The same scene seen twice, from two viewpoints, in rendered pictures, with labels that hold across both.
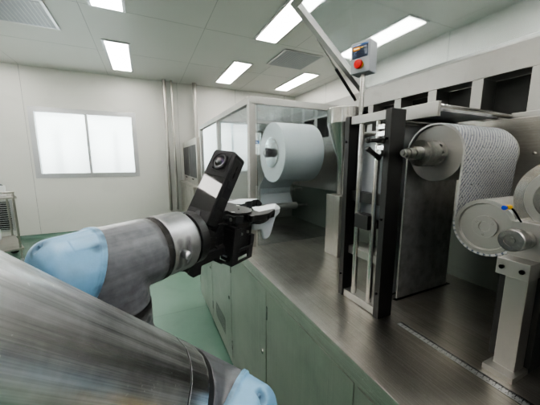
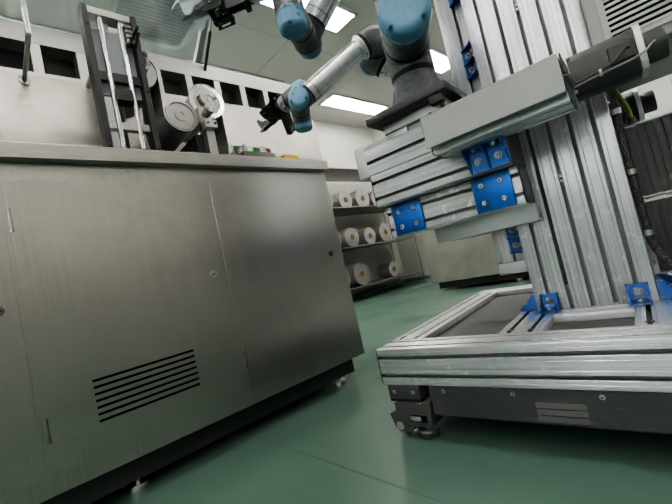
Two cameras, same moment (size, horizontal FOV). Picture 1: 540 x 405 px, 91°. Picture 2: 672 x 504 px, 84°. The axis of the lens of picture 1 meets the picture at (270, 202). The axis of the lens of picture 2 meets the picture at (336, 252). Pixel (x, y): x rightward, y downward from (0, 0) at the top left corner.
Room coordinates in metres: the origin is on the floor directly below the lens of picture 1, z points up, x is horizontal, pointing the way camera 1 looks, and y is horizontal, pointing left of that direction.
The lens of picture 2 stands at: (0.55, 1.02, 0.44)
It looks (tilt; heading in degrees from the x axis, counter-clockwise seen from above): 3 degrees up; 252
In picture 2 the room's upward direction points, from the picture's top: 13 degrees counter-clockwise
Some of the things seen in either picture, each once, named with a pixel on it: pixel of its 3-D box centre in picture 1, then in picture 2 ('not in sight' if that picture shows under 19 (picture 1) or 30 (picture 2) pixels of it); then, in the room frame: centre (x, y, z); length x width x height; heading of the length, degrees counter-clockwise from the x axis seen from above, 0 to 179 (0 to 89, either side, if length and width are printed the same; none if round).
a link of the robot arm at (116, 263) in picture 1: (105, 267); not in sight; (0.25, 0.16, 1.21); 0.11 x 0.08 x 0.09; 149
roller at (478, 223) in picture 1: (513, 220); (170, 128); (0.62, -0.58, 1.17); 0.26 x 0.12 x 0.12; 115
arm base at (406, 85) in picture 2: not in sight; (417, 92); (-0.04, 0.19, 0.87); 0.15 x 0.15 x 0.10
